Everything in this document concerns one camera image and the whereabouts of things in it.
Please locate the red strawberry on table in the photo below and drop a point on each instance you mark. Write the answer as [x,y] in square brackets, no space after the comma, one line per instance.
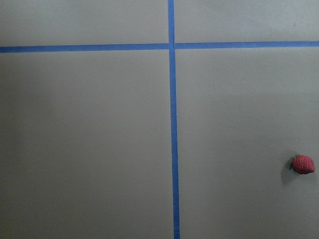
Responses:
[302,164]

